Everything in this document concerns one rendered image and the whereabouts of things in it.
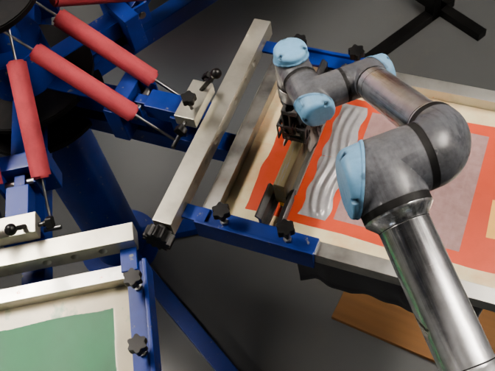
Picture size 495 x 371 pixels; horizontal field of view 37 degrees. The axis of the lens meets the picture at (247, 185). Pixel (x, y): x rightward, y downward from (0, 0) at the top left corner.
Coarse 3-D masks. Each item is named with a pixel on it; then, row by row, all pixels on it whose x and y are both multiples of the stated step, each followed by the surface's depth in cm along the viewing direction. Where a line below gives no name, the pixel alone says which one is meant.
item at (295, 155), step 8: (296, 144) 179; (304, 144) 181; (288, 152) 178; (296, 152) 178; (304, 152) 183; (288, 160) 177; (296, 160) 177; (280, 168) 176; (288, 168) 176; (296, 168) 179; (280, 176) 175; (288, 176) 174; (296, 176) 181; (280, 184) 173; (288, 184) 175; (280, 192) 175; (288, 192) 177; (280, 200) 179
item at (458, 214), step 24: (264, 168) 189; (312, 168) 187; (336, 192) 182; (432, 192) 179; (456, 192) 178; (288, 216) 180; (336, 216) 179; (432, 216) 175; (456, 216) 174; (480, 216) 174; (456, 240) 171; (480, 240) 170; (480, 264) 167
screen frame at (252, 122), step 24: (264, 96) 198; (432, 96) 194; (456, 96) 190; (480, 96) 188; (240, 144) 190; (240, 168) 190; (216, 192) 183; (336, 264) 170; (360, 264) 167; (384, 264) 166; (480, 288) 160
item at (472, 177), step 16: (336, 112) 196; (368, 112) 195; (368, 128) 192; (384, 128) 191; (480, 128) 187; (288, 144) 192; (320, 144) 191; (480, 144) 185; (480, 160) 182; (464, 176) 180; (480, 176) 180; (480, 192) 177
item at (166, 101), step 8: (152, 96) 196; (160, 96) 196; (168, 96) 195; (176, 96) 195; (144, 104) 195; (152, 104) 195; (160, 104) 194; (168, 104) 194; (176, 104) 194; (208, 104) 192; (152, 112) 196; (160, 112) 194; (168, 112) 193; (168, 120) 196; (200, 120) 190
